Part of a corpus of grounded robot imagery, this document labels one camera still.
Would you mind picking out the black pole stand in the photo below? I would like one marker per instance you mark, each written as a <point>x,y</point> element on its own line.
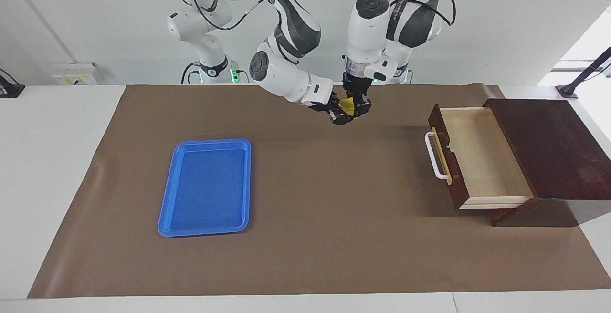
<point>567,92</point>

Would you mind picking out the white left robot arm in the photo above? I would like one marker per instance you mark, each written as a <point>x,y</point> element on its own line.
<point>365,31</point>

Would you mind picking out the blue plastic tray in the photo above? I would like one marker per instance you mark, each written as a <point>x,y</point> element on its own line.
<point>205,189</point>

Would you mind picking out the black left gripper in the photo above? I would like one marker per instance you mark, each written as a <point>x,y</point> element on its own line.
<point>358,86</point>

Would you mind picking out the brown table mat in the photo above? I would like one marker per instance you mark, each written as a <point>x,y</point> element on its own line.
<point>334,208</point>

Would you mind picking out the dark wooden drawer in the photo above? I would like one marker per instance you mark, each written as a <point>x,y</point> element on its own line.
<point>491,174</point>

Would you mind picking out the white wall socket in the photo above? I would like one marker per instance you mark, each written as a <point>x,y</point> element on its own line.
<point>71,78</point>

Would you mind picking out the black clamp mount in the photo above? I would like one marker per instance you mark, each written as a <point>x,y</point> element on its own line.
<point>9,91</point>

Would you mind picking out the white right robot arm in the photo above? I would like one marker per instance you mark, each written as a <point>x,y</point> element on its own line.
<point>281,72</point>

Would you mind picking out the yellow cube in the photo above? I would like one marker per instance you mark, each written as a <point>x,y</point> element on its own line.
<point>347,108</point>

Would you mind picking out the dark wooden drawer cabinet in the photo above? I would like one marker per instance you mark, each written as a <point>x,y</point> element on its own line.
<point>558,151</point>

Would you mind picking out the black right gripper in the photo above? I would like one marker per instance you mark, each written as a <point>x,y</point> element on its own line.
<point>330,104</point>

